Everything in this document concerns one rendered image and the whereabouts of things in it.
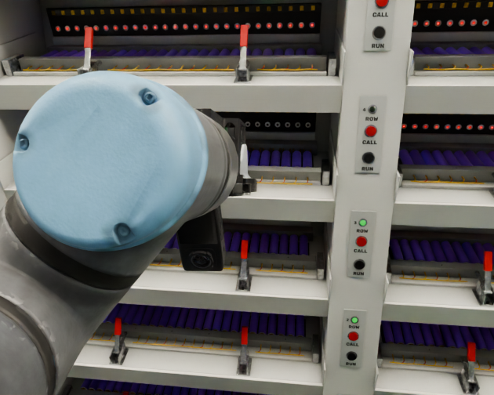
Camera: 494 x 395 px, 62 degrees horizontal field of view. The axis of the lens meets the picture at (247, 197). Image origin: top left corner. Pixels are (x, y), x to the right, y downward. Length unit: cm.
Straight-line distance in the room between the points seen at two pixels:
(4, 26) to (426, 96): 75
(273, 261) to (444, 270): 32
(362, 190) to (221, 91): 28
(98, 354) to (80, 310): 73
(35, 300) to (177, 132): 11
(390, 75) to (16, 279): 58
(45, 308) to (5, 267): 3
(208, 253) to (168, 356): 54
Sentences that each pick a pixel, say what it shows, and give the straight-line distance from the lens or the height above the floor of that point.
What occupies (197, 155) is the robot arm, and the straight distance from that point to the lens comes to 21.
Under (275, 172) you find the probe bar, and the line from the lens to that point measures 74.
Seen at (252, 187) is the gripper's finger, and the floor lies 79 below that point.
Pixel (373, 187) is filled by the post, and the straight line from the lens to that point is 71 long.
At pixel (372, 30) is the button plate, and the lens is 68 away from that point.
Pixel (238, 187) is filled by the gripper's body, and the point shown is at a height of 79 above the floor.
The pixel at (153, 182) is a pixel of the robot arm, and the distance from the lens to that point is 20.
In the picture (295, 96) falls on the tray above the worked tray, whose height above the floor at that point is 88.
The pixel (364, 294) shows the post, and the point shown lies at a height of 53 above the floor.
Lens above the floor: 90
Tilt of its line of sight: 16 degrees down
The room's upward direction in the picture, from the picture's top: straight up
